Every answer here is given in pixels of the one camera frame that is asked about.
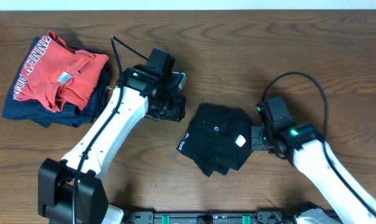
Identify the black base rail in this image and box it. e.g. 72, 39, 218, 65
122, 202, 342, 224

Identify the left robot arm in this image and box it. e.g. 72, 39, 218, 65
37, 49, 186, 224

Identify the navy folded t-shirt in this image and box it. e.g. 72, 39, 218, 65
2, 37, 109, 128

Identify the red folded t-shirt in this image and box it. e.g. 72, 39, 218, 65
12, 31, 109, 112

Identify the black t-shirt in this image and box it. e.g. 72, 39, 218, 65
176, 103, 254, 177

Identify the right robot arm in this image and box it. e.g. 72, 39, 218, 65
251, 97, 376, 223

